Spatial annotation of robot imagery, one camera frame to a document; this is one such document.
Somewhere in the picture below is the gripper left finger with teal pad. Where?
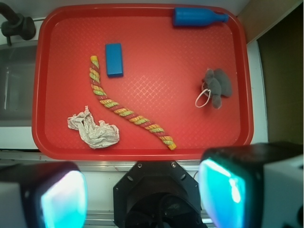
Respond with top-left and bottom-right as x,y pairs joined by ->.
0,161 -> 88,228

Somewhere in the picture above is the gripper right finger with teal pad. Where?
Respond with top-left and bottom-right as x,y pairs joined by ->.
198,142 -> 304,228

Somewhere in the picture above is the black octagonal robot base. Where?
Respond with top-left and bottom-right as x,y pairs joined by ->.
113,161 -> 206,228

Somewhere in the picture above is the gray plush animal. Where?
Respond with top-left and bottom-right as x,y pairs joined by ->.
195,68 -> 232,109

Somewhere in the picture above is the crumpled white paper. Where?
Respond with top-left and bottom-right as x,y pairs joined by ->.
67,105 -> 120,149

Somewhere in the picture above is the red plastic tray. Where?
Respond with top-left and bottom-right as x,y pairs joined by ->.
32,4 -> 254,161

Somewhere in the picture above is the stainless steel sink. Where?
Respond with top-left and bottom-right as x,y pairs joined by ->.
0,41 -> 38,127

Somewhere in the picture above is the blue rectangular block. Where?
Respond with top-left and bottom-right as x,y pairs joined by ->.
105,43 -> 124,78

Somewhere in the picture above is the dark metal faucet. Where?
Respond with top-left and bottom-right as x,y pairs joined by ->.
0,2 -> 36,47

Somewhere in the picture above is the blue plastic bottle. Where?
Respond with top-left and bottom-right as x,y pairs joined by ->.
172,7 -> 229,27

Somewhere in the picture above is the red yellow twisted rope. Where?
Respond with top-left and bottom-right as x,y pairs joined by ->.
89,55 -> 178,151

